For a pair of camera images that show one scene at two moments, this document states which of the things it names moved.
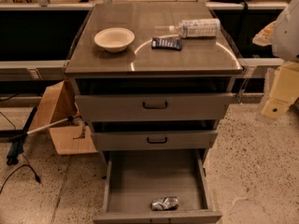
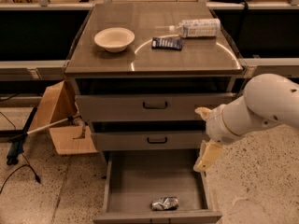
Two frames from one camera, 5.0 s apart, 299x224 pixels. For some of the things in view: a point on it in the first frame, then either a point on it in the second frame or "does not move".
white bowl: [114, 39] does not move
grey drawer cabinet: [152, 76] does not move
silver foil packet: [164, 203] does not move
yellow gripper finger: [284, 91] to [209, 153]
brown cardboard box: [56, 105] does not move
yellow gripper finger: [264, 36] to [204, 112]
